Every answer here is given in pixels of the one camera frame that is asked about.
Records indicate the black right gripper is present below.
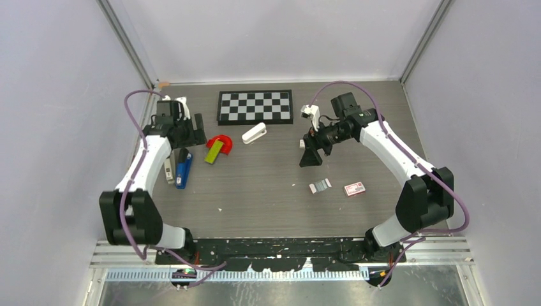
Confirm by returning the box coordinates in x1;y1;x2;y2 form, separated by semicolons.
300;117;352;168

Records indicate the blue stapler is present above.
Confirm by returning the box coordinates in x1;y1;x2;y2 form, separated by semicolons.
175;148;193;189

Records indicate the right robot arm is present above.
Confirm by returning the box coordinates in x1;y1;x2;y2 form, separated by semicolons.
299;92;454;262

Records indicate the black and white stapler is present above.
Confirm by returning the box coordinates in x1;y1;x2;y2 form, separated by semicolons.
163;151;176;184

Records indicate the green lego brick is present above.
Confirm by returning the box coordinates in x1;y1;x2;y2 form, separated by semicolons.
204;140;224;164

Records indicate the red arch toy block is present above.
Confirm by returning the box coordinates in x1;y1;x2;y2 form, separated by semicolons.
206;135;233;155

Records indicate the red white staple box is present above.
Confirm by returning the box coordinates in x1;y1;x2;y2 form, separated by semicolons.
344;182;366;197

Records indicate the checkerboard calibration board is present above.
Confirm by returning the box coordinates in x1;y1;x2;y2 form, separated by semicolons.
216;90;293;126

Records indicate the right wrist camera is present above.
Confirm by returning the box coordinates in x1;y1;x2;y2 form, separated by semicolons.
300;105;320;132

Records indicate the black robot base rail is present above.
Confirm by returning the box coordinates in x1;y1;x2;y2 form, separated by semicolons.
156;237;403;272

